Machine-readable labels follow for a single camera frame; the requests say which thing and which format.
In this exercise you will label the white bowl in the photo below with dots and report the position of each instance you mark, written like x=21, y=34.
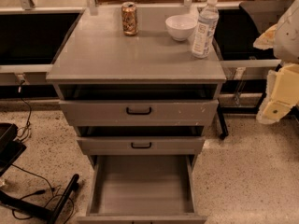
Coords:
x=180, y=27

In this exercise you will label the gold soda can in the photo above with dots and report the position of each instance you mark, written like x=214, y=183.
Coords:
x=129, y=18

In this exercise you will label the black side table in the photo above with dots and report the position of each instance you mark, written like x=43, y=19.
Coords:
x=245, y=66

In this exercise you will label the grey drawer cabinet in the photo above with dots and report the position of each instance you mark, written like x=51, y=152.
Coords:
x=100, y=63

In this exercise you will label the grey drawer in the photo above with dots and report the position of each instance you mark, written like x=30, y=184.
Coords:
x=141, y=145
x=139, y=113
x=142, y=190

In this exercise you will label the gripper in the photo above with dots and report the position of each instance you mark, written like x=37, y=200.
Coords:
x=288, y=39

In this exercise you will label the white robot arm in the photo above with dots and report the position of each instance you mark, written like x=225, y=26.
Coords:
x=283, y=37

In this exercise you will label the grey bottom drawer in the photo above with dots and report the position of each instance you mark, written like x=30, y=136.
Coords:
x=142, y=190

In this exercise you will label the grey middle drawer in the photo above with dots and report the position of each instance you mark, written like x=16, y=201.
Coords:
x=141, y=145

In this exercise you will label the grey top drawer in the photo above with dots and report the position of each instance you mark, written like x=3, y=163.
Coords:
x=139, y=113

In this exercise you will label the clear plastic water bottle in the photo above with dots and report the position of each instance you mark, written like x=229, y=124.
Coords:
x=207, y=22

